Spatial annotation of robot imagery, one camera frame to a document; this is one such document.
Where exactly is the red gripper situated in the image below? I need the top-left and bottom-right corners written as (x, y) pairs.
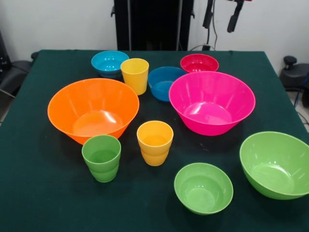
top-left (202, 0), bottom-right (255, 33)

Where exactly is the small red bowl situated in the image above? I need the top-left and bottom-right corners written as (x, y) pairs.
top-left (180, 53), bottom-right (220, 73)

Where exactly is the large pink bowl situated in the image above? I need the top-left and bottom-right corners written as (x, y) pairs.
top-left (168, 71), bottom-right (256, 137)

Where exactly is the dark blue bowl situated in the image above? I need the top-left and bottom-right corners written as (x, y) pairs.
top-left (147, 66), bottom-right (188, 102)

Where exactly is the smooth yellow cup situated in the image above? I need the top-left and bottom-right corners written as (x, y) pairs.
top-left (120, 58), bottom-right (150, 96)

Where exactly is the small light blue bowl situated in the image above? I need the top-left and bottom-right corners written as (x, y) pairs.
top-left (91, 50), bottom-right (130, 80)

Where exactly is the ridged yellow cup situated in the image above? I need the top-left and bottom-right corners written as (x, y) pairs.
top-left (136, 120), bottom-right (174, 167)

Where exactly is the large green bowl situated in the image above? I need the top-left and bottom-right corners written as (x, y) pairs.
top-left (239, 131), bottom-right (309, 201)

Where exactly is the large orange bowl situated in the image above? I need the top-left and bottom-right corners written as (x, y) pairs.
top-left (47, 77), bottom-right (140, 145)

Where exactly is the small green bowl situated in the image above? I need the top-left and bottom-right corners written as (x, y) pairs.
top-left (174, 162), bottom-right (234, 216)

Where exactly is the ridged green cup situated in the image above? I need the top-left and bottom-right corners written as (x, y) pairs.
top-left (81, 134), bottom-right (122, 183)

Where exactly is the dark green tablecloth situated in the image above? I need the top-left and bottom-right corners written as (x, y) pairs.
top-left (0, 49), bottom-right (309, 232)

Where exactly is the grey cable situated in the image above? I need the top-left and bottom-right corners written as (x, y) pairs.
top-left (190, 44), bottom-right (216, 51)

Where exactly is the blue cable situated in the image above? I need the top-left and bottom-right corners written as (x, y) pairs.
top-left (294, 72), bottom-right (309, 107)

